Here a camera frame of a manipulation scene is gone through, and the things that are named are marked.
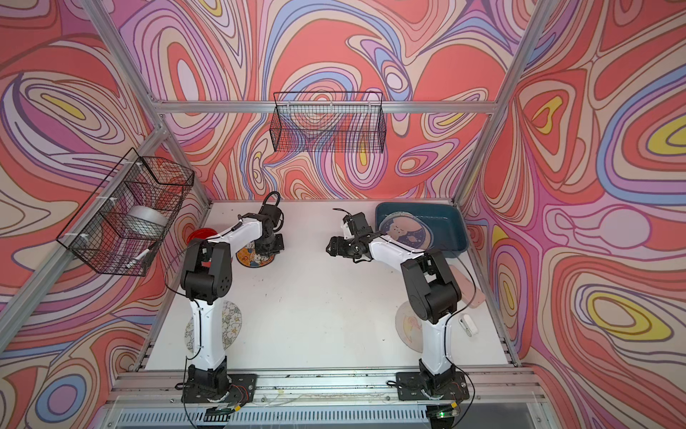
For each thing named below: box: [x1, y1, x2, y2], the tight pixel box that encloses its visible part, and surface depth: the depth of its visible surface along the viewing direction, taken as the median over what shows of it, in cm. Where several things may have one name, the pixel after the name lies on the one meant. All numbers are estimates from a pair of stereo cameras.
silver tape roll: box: [123, 205, 169, 240], surface depth 73 cm
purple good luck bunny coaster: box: [378, 210, 434, 252], surface depth 110 cm
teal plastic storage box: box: [375, 201, 469, 256], surface depth 112 cm
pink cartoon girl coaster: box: [394, 301, 424, 354], surface depth 86 cm
